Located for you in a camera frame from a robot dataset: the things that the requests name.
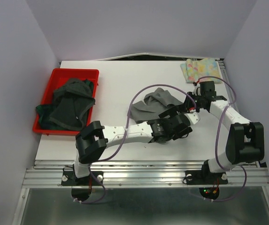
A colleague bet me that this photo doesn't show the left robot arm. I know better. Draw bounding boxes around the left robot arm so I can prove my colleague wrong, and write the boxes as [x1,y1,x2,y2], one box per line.
[72,106,200,185]

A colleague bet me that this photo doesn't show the grey skirt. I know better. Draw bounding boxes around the grey skirt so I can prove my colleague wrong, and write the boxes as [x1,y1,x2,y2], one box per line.
[130,88,182,123]

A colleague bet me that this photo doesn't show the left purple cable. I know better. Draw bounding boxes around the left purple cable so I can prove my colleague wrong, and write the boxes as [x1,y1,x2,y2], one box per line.
[72,84,197,204]

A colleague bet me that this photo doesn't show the floral pastel skirt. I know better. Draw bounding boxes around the floral pastel skirt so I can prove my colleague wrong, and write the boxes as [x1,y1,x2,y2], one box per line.
[180,58,222,83]

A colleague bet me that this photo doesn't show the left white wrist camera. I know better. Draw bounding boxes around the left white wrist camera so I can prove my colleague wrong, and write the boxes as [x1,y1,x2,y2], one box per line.
[185,112,200,126]

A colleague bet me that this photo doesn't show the dark charcoal knit skirt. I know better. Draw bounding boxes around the dark charcoal knit skirt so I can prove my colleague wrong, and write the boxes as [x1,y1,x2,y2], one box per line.
[48,78,96,131]

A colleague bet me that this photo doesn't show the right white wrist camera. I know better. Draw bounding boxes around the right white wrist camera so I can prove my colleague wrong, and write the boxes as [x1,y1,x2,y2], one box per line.
[192,82,201,96]

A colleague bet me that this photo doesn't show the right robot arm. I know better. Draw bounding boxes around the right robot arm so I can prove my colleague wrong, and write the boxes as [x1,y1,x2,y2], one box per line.
[189,81,265,183]

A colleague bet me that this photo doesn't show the red plastic bin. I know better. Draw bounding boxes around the red plastic bin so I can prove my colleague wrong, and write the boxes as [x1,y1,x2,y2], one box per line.
[32,68,99,135]

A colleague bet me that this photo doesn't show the dark green skirt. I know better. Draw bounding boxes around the dark green skirt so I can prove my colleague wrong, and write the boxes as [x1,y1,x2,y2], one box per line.
[35,79,96,131]

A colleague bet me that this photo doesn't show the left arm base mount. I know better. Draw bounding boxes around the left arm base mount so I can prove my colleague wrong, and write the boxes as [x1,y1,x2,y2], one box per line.
[61,170,100,187]

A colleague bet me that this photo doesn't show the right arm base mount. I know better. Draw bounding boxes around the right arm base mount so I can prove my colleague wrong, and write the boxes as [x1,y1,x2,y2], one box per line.
[183,162,228,185]

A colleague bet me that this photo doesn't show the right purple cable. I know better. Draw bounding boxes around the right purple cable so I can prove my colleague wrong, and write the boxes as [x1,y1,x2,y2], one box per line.
[194,76,247,203]

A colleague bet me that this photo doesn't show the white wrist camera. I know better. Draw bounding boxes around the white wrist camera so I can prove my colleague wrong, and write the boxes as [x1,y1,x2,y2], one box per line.
[192,82,201,96]
[185,112,200,126]

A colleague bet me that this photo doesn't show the purple cable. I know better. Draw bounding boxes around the purple cable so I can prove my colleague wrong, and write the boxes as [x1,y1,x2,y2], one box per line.
[194,76,247,203]
[72,84,197,204]

